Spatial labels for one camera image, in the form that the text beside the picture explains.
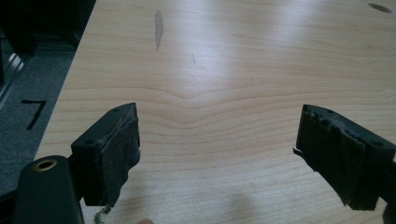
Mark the metal stand rail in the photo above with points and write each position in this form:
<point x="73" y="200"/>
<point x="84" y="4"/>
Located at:
<point x="10" y="74"/>

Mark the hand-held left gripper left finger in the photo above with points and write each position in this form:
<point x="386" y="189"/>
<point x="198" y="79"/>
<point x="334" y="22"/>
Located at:
<point x="106" y="155"/>

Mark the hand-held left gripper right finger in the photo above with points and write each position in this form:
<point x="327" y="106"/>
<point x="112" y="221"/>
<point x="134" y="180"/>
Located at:
<point x="339" y="155"/>

